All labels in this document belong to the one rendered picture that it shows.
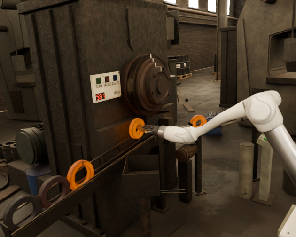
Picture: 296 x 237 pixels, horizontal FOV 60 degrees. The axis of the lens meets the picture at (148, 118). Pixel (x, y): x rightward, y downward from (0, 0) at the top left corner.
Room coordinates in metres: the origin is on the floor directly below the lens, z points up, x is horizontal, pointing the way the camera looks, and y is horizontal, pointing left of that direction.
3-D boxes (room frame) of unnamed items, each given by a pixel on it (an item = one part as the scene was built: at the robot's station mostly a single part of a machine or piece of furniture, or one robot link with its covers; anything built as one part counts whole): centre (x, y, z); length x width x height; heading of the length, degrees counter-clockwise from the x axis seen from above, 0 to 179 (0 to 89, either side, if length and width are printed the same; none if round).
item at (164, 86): (1.91, -0.10, 1.11); 0.28 x 0.06 x 0.28; 143
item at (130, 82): (1.97, -0.02, 1.11); 0.47 x 0.06 x 0.47; 143
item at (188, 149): (2.15, -0.33, 0.27); 0.22 x 0.13 x 0.53; 143
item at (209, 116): (4.01, -1.06, 0.17); 0.57 x 0.31 x 0.34; 163
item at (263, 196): (2.06, -1.02, 0.31); 0.24 x 0.16 x 0.62; 143
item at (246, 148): (2.13, -0.87, 0.26); 0.12 x 0.12 x 0.52
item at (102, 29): (2.23, 0.32, 0.88); 1.08 x 0.73 x 1.76; 143
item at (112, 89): (1.76, 0.27, 1.15); 0.26 x 0.02 x 0.18; 143
